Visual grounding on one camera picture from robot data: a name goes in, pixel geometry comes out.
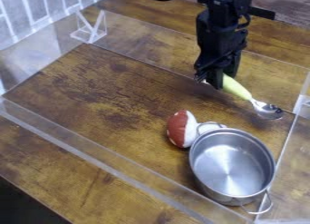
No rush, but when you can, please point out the green handled metal spoon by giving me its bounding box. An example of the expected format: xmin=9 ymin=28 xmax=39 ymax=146
xmin=201 ymin=73 xmax=285 ymax=121

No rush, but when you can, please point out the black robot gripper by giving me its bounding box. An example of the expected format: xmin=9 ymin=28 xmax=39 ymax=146
xmin=194 ymin=0 xmax=253 ymax=90

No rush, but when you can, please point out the black strip on table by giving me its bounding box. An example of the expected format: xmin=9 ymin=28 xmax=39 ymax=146
xmin=197 ymin=0 xmax=277 ymax=20

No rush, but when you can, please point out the stainless steel pot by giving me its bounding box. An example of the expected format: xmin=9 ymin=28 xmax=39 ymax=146
xmin=189 ymin=128 xmax=277 ymax=215

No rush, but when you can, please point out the clear acrylic triangular bracket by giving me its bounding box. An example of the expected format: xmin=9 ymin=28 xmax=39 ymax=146
xmin=71 ymin=11 xmax=109 ymax=44

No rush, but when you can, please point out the clear acrylic enclosure wall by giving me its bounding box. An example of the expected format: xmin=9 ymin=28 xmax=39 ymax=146
xmin=0 ymin=9 xmax=310 ymax=224

